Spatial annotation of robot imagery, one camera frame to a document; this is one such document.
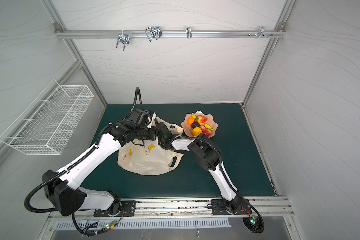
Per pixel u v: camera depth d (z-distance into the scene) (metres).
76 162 0.43
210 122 1.05
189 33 0.78
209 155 0.57
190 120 1.02
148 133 0.66
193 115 1.04
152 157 0.77
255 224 0.72
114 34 0.80
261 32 0.77
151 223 0.70
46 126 0.68
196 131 0.96
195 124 1.02
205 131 0.98
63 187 0.38
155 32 0.76
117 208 0.67
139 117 0.58
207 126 1.02
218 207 0.72
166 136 0.78
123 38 0.80
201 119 1.02
